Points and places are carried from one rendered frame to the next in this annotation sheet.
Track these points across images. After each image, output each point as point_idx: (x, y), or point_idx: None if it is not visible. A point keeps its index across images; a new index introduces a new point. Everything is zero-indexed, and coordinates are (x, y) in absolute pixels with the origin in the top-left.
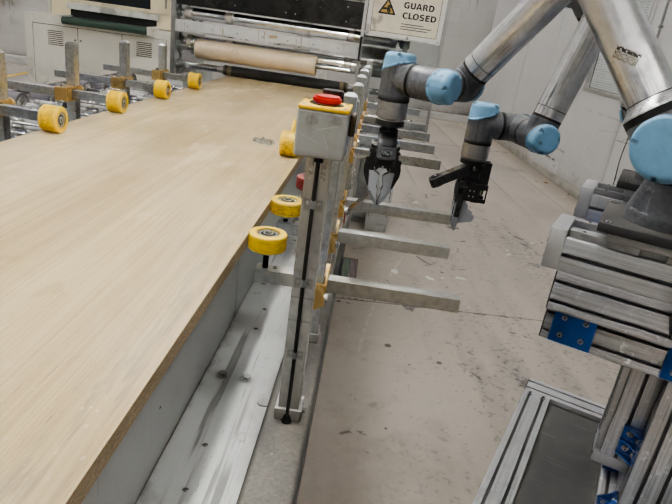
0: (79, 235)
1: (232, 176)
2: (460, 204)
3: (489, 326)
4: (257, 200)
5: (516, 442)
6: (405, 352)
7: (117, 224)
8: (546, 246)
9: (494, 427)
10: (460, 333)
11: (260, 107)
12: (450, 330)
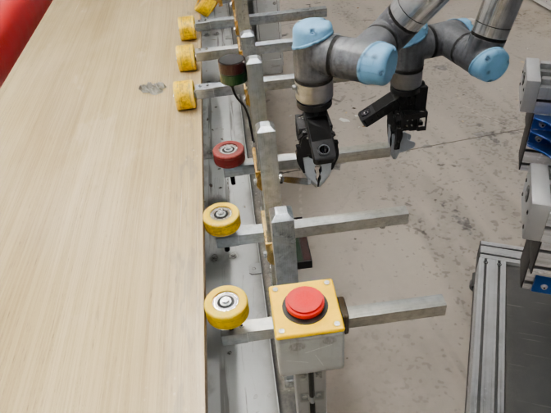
0: (25, 401)
1: (144, 183)
2: (400, 138)
3: (417, 164)
4: (188, 227)
5: (489, 329)
6: None
7: (58, 356)
8: (527, 221)
9: (453, 288)
10: (392, 182)
11: (121, 6)
12: (382, 182)
